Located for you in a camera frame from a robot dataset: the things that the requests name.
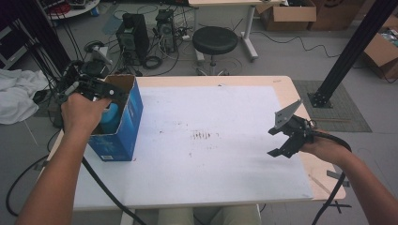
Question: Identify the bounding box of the person's right hand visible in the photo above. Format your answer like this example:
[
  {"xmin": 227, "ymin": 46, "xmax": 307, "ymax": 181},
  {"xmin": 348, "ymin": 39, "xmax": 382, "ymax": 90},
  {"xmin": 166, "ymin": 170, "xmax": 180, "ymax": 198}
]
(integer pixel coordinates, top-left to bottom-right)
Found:
[{"xmin": 298, "ymin": 132, "xmax": 353, "ymax": 166}]

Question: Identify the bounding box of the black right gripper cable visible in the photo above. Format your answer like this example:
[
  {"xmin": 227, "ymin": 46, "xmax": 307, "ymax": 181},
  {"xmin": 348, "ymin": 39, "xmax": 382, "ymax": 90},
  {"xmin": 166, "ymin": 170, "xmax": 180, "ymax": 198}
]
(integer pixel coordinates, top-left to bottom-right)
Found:
[{"xmin": 310, "ymin": 130, "xmax": 354, "ymax": 225}]

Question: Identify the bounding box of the open cardboard box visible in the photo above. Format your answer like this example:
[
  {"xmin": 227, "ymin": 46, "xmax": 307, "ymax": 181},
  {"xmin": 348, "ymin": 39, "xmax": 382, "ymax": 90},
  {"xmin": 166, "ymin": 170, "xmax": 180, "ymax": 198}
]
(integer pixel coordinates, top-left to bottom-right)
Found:
[{"xmin": 255, "ymin": 0, "xmax": 317, "ymax": 32}]

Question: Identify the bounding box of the blue bottle with white cap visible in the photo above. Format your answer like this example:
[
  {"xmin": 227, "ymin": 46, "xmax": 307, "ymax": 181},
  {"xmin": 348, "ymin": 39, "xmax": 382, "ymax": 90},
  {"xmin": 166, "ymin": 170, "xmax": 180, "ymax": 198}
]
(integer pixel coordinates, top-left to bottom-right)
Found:
[{"xmin": 99, "ymin": 102, "xmax": 122, "ymax": 135}]

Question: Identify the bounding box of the small black computer tower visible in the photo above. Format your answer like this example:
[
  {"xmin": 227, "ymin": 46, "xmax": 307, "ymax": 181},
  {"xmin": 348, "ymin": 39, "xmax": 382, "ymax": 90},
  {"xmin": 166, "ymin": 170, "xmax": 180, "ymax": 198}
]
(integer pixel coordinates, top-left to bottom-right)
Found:
[{"xmin": 155, "ymin": 8, "xmax": 178, "ymax": 54}]

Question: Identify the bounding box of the black round stool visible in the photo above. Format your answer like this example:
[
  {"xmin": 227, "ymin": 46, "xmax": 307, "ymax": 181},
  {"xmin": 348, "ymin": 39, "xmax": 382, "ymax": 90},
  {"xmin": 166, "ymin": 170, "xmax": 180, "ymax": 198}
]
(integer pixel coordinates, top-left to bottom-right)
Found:
[{"xmin": 191, "ymin": 25, "xmax": 239, "ymax": 77}]

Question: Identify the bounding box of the closed brown cardboard box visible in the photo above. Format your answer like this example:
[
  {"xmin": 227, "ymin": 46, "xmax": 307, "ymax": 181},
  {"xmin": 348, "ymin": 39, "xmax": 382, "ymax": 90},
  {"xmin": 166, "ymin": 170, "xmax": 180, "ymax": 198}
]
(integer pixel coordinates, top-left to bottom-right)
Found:
[{"xmin": 308, "ymin": 0, "xmax": 366, "ymax": 32}]

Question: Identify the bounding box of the grey floor mat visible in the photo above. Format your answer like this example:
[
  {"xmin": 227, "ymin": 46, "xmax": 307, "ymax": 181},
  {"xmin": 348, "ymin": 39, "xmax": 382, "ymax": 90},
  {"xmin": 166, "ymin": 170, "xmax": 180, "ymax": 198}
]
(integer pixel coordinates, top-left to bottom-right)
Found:
[{"xmin": 293, "ymin": 80, "xmax": 374, "ymax": 133}]

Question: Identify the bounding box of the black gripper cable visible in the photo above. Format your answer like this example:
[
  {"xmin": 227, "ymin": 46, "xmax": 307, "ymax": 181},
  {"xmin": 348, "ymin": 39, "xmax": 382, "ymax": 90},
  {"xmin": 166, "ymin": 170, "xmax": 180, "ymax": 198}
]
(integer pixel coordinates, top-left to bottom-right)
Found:
[
  {"xmin": 310, "ymin": 130, "xmax": 354, "ymax": 225},
  {"xmin": 80, "ymin": 156, "xmax": 148, "ymax": 225}
]

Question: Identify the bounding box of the white cloth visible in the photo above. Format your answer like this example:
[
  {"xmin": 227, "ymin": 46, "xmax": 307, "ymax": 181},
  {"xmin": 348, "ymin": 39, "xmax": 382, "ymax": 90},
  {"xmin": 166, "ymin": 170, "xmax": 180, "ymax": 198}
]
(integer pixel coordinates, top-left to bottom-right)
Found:
[{"xmin": 0, "ymin": 68, "xmax": 50, "ymax": 126}]

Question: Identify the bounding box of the white table cover sheet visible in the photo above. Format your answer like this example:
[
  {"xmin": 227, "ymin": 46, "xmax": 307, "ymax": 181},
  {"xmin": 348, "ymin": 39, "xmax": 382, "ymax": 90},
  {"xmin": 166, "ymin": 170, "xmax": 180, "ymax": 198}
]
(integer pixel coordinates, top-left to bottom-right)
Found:
[{"xmin": 72, "ymin": 85, "xmax": 314, "ymax": 210}]

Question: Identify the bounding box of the blue cardboard box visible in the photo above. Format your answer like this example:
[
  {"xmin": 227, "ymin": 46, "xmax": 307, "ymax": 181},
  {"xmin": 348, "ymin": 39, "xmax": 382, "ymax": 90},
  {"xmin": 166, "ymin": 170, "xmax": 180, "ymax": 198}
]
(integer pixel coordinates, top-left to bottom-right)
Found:
[{"xmin": 87, "ymin": 74, "xmax": 145, "ymax": 162}]

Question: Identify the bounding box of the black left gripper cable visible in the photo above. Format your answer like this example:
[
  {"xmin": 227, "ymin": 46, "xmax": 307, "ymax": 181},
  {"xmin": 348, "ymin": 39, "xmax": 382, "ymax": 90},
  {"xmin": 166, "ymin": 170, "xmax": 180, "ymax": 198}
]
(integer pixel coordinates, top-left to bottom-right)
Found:
[{"xmin": 80, "ymin": 156, "xmax": 148, "ymax": 225}]

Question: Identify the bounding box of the grey cable plug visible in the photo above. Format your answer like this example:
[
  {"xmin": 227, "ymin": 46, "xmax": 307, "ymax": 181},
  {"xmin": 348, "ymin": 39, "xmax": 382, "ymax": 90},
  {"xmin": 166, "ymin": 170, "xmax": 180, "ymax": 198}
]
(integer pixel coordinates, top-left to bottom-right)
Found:
[{"xmin": 62, "ymin": 81, "xmax": 81, "ymax": 98}]

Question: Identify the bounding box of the large black computer tower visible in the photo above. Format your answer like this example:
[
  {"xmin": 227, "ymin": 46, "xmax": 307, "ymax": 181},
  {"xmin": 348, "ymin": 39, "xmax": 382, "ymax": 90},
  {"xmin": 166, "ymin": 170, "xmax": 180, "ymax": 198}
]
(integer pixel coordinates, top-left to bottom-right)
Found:
[{"xmin": 115, "ymin": 12, "xmax": 150, "ymax": 68}]

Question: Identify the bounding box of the person's left hand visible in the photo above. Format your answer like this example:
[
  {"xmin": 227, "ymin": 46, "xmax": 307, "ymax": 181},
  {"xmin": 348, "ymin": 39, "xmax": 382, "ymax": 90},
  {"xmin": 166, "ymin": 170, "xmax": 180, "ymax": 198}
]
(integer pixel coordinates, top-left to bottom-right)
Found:
[{"xmin": 60, "ymin": 92, "xmax": 113, "ymax": 139}]

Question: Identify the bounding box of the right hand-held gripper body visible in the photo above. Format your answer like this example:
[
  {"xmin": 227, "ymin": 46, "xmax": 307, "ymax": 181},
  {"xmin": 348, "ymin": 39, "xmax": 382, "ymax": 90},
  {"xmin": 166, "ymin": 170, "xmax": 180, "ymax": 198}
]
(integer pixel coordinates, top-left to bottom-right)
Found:
[{"xmin": 271, "ymin": 98, "xmax": 315, "ymax": 158}]

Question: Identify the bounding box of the coiled black cable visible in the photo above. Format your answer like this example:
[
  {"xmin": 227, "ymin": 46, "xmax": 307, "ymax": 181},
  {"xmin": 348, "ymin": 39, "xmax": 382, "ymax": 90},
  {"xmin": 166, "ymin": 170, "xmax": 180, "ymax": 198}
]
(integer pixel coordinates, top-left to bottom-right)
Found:
[{"xmin": 142, "ymin": 54, "xmax": 163, "ymax": 70}]

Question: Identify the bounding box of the white desk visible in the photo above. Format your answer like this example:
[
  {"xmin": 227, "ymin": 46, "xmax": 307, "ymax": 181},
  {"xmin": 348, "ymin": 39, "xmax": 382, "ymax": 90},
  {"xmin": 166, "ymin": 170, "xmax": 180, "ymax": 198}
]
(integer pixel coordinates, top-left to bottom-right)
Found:
[{"xmin": 187, "ymin": 0, "xmax": 289, "ymax": 61}]

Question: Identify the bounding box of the thin black floor cable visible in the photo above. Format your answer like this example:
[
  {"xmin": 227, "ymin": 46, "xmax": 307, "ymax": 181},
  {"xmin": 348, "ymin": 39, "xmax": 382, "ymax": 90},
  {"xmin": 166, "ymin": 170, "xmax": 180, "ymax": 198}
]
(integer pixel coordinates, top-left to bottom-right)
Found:
[{"xmin": 250, "ymin": 30, "xmax": 342, "ymax": 59}]

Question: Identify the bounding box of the black looped floor cable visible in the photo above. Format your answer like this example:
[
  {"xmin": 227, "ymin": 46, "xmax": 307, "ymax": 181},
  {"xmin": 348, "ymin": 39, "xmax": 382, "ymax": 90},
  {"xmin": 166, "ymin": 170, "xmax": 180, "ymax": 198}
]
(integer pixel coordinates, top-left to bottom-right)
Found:
[{"xmin": 5, "ymin": 129, "xmax": 61, "ymax": 218}]

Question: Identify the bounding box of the light wooden table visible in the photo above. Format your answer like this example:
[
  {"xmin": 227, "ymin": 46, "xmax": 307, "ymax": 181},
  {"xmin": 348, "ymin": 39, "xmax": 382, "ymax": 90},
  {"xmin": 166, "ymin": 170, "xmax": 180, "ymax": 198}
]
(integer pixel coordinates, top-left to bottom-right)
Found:
[{"xmin": 37, "ymin": 75, "xmax": 347, "ymax": 225}]

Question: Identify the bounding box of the cardboard box with contents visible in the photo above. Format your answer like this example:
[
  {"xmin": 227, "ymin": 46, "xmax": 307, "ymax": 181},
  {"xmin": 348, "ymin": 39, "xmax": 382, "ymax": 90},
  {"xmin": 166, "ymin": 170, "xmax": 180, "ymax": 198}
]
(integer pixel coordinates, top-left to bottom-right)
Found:
[{"xmin": 361, "ymin": 15, "xmax": 398, "ymax": 80}]

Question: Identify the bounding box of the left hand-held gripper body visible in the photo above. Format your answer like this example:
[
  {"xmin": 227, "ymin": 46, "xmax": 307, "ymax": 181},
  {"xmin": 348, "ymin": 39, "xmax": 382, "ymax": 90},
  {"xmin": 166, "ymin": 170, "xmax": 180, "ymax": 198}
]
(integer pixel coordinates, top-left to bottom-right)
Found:
[{"xmin": 60, "ymin": 46, "xmax": 115, "ymax": 102}]

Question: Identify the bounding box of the black metal stand post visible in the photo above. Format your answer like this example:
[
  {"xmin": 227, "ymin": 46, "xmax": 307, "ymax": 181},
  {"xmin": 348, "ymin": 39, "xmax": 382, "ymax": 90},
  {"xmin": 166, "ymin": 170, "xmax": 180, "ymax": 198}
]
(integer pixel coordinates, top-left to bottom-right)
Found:
[
  {"xmin": 18, "ymin": 0, "xmax": 76, "ymax": 83},
  {"xmin": 307, "ymin": 0, "xmax": 398, "ymax": 110}
]

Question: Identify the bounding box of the round white table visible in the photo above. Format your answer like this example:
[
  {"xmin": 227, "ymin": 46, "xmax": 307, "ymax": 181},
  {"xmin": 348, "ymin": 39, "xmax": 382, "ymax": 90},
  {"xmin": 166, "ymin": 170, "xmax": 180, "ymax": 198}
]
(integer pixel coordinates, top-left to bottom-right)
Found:
[{"xmin": 46, "ymin": 0, "xmax": 101, "ymax": 21}]

